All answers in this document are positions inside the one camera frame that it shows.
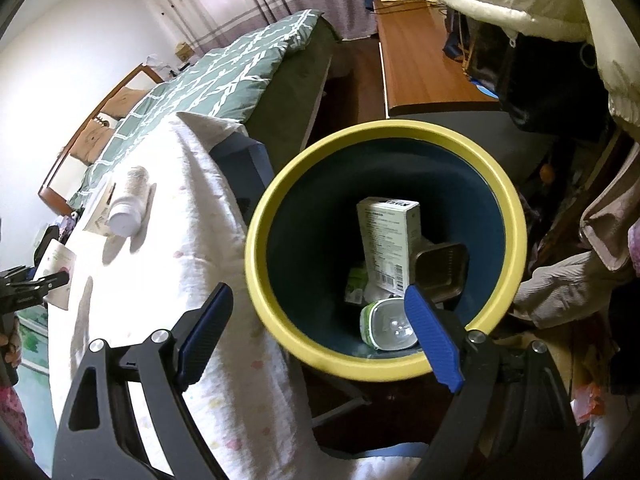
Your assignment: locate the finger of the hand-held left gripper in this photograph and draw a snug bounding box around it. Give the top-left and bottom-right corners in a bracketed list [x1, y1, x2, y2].
[10, 271, 71, 307]
[0, 265, 37, 287]

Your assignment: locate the white table cloth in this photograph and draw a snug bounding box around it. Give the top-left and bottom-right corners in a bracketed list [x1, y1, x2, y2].
[42, 110, 416, 480]

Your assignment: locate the beige cloth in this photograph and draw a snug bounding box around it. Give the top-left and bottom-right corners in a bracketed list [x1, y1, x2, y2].
[580, 160, 640, 276]

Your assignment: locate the wooden desk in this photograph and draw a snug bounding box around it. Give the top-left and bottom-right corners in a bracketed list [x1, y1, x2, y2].
[372, 0, 556, 181]

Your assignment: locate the green rimmed clear container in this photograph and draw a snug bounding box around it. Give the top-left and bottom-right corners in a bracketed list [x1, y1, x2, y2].
[360, 297, 420, 352]

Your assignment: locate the dark green bed base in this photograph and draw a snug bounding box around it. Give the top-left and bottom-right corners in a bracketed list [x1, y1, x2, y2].
[245, 22, 346, 151]

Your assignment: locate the brown metal tin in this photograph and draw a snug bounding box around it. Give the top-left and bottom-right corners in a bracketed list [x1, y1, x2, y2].
[410, 242, 471, 306]

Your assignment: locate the person's left hand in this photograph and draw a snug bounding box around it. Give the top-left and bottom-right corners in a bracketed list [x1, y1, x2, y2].
[0, 330, 23, 372]

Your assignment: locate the white plastic bottle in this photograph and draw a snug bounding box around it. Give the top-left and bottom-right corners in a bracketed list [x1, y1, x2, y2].
[107, 165, 153, 238]

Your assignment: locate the white cardboard box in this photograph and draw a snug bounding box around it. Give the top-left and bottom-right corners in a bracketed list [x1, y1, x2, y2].
[356, 196, 422, 297]

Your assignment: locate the white ribbed garment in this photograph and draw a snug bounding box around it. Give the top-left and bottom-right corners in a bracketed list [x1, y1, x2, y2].
[510, 247, 636, 331]

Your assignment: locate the bed with green quilt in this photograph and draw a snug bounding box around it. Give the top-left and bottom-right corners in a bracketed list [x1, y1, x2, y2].
[67, 10, 323, 206]

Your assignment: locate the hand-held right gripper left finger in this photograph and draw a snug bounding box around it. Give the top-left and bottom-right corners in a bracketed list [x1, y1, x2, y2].
[52, 282, 234, 480]

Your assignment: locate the orange plastic wrapper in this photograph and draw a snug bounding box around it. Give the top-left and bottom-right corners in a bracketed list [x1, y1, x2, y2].
[572, 382, 608, 426]

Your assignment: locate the wooden headboard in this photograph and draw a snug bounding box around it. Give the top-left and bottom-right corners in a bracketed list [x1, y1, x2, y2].
[39, 62, 166, 216]

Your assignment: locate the brown pillow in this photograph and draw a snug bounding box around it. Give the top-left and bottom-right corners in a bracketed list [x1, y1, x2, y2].
[75, 120, 123, 166]
[102, 87, 151, 121]

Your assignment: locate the white paper card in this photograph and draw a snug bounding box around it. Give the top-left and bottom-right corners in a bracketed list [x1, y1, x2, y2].
[82, 180, 118, 238]

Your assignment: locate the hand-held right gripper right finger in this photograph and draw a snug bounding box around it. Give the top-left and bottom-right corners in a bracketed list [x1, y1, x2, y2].
[404, 285, 583, 480]

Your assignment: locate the yellow rimmed dark trash bin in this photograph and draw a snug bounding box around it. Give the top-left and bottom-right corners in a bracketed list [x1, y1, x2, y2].
[245, 120, 528, 383]

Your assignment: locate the black bag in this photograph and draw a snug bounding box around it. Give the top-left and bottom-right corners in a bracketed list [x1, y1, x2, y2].
[32, 222, 63, 261]

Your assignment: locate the pink fuzzy cloth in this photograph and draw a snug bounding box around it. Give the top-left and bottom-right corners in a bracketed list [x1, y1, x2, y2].
[627, 220, 640, 276]

